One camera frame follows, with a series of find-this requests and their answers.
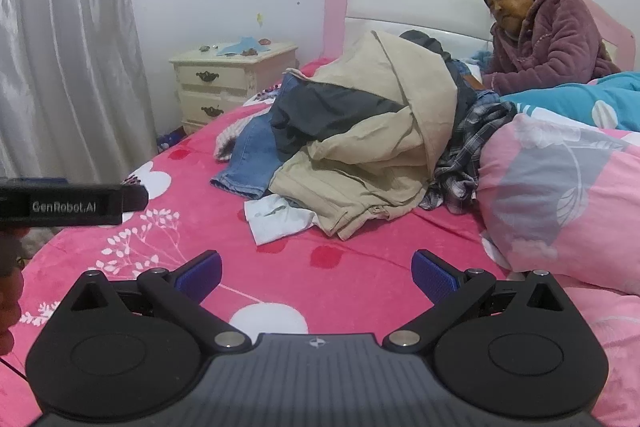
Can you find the pink floral bed sheet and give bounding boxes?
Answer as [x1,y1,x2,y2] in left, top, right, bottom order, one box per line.
[0,57,640,427]

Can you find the beige pants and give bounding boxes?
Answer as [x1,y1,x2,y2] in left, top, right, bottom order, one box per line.
[270,29,459,242]

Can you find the pink and blue floral quilt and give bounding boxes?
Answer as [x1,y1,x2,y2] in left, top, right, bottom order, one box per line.
[474,71,640,297]

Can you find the pink and white headboard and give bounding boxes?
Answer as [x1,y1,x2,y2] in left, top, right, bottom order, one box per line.
[324,0,637,74]

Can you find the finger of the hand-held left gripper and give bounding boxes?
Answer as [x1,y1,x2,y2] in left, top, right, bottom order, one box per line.
[122,185,150,212]

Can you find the dark blue garment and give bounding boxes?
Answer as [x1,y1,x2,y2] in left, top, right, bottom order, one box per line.
[399,29,501,108]

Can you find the blue cloth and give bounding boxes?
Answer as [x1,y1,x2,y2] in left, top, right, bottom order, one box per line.
[216,37,274,57]

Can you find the white shirt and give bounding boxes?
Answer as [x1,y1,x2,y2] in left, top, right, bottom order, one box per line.
[244,194,317,247]

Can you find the plaid shirt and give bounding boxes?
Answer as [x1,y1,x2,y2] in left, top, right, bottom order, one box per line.
[419,99,519,214]

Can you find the grey curtain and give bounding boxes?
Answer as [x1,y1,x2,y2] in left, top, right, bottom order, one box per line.
[0,0,159,180]

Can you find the person's left hand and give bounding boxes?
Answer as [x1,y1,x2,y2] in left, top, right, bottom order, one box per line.
[0,228,25,355]

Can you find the pinkish knit garment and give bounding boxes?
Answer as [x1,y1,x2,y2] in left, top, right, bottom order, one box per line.
[214,117,251,161]

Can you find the blue jeans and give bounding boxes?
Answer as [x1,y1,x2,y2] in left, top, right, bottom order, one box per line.
[210,72,302,201]

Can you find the black cable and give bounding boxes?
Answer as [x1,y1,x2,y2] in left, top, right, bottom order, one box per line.
[0,354,32,381]

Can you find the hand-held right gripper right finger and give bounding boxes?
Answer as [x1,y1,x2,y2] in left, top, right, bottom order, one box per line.
[382,249,568,353]

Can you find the blue patterned object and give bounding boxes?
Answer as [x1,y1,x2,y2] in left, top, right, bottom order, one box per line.
[157,131,187,154]

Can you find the dark grey garment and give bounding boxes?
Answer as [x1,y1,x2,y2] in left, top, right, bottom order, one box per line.
[270,79,407,164]

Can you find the cream nightstand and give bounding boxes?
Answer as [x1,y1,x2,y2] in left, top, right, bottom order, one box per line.
[169,39,300,136]

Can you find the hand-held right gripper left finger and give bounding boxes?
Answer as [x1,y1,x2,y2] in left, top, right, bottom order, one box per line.
[67,251,253,351]

